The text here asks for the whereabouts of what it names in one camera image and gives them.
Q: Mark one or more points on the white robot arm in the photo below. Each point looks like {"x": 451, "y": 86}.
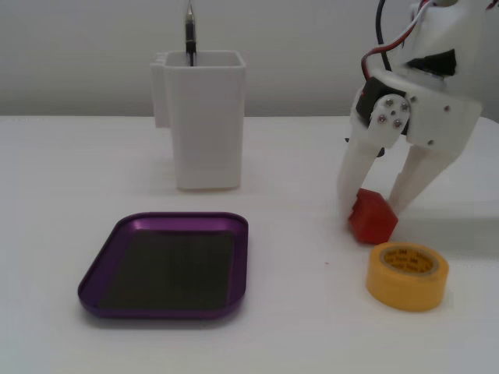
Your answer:
{"x": 440, "y": 27}

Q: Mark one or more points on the black clear pen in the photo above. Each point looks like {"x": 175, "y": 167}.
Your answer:
{"x": 190, "y": 35}

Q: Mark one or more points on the yellow tape roll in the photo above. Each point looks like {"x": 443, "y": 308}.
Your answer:
{"x": 401, "y": 288}

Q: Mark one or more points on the white plastic container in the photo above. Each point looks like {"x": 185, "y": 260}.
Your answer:
{"x": 206, "y": 128}

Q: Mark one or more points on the purple metal tray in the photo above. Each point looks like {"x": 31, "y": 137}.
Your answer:
{"x": 175, "y": 265}

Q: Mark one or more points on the red cube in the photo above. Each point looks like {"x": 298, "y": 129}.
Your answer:
{"x": 372, "y": 218}

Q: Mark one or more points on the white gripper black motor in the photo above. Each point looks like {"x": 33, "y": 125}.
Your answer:
{"x": 438, "y": 117}

